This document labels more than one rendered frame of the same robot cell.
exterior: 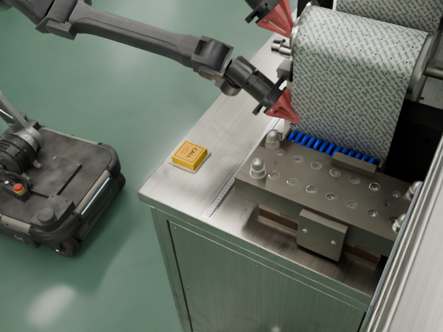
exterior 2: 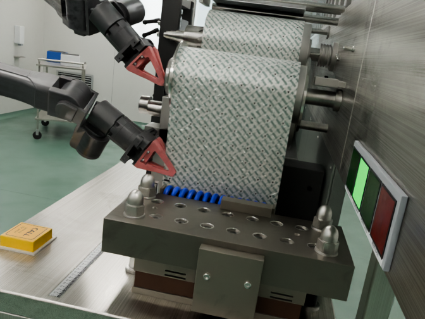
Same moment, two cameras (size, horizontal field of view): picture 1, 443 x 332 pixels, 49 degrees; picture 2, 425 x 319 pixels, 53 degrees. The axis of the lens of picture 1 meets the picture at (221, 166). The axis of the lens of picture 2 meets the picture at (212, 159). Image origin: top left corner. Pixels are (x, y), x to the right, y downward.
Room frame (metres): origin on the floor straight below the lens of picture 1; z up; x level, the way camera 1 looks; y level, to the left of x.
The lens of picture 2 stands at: (0.06, 0.10, 1.32)
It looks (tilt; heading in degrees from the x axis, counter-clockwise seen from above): 14 degrees down; 334
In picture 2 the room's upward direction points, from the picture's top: 8 degrees clockwise
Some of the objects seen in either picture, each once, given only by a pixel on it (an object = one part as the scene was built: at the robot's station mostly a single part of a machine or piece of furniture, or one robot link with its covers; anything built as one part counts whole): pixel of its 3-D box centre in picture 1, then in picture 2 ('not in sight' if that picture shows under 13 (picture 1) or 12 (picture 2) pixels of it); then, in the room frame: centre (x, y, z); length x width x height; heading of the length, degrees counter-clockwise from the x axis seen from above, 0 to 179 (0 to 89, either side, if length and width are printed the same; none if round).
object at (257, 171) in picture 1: (258, 166); (135, 202); (0.71, -0.08, 1.05); 0.04 x 0.04 x 0.04
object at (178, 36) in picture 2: not in sight; (175, 35); (1.16, -0.27, 1.33); 0.06 x 0.03 x 0.03; 57
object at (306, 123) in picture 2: not in sight; (310, 126); (0.84, -0.51, 1.17); 0.08 x 0.02 x 0.02; 57
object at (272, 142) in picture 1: (272, 137); (147, 185); (0.80, -0.12, 1.05); 0.04 x 0.04 x 0.04
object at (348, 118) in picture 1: (339, 119); (222, 161); (0.79, -0.27, 1.10); 0.23 x 0.01 x 0.18; 57
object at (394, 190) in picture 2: (393, 249); (367, 190); (0.40, -0.26, 1.18); 0.25 x 0.01 x 0.07; 147
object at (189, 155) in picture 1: (189, 155); (26, 237); (0.90, 0.08, 0.91); 0.07 x 0.07 x 0.02; 57
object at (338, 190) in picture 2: not in sight; (305, 129); (1.61, -1.08, 1.02); 2.24 x 0.04 x 0.24; 147
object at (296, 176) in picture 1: (331, 193); (228, 238); (0.66, -0.24, 1.00); 0.40 x 0.16 x 0.06; 57
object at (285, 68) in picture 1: (290, 92); (156, 162); (0.95, -0.19, 1.05); 0.06 x 0.05 x 0.31; 57
